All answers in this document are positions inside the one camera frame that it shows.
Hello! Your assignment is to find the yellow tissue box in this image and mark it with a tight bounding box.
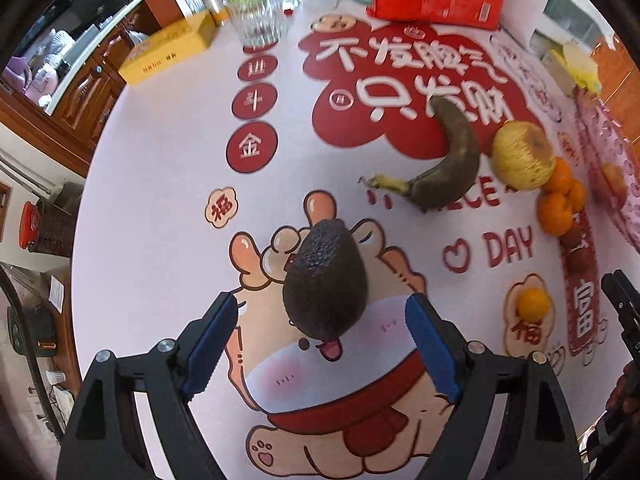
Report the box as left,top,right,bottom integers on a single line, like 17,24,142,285
542,42,603,97

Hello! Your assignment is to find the overripe dark banana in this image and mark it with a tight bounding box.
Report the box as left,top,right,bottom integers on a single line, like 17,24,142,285
359,95,483,213

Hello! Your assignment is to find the wooden wall cabinet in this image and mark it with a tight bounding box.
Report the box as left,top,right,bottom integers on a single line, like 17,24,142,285
590,35,640,161

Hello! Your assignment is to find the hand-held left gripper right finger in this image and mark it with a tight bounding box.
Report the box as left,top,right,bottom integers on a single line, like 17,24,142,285
404,294,586,480

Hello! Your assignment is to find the small yellow-orange citrus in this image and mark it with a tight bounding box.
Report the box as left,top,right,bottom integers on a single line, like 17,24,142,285
516,286,551,321

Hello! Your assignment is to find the dark avocado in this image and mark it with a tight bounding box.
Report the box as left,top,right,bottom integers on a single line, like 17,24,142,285
281,218,370,341

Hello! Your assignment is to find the purple kettle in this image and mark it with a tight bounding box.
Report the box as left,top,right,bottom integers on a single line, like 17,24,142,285
5,55,63,103

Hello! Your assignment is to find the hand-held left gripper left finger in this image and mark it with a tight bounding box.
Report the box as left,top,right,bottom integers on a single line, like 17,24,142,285
56,290,241,480

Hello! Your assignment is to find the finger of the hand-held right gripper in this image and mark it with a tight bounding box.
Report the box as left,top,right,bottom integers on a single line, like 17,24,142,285
600,270,640,361

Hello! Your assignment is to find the pink patterned fruit plate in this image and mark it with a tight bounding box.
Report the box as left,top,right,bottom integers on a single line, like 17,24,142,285
575,87,640,256

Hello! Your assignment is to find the white appliance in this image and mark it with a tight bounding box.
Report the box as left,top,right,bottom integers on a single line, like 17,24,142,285
500,0,613,61

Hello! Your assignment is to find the large orange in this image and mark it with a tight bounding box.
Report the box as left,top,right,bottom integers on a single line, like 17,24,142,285
537,192,573,237

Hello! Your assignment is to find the yellow pear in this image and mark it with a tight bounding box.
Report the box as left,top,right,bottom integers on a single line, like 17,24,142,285
491,121,557,192

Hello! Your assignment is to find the clear ribbed glass cup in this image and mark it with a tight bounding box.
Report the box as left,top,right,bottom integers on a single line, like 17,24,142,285
223,0,292,51

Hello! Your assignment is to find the wooden kitchen cabinet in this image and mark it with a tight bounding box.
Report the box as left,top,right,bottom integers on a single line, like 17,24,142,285
0,0,181,176

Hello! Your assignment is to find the yellow cardboard box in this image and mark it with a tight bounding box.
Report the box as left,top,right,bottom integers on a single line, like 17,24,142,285
118,10,217,86

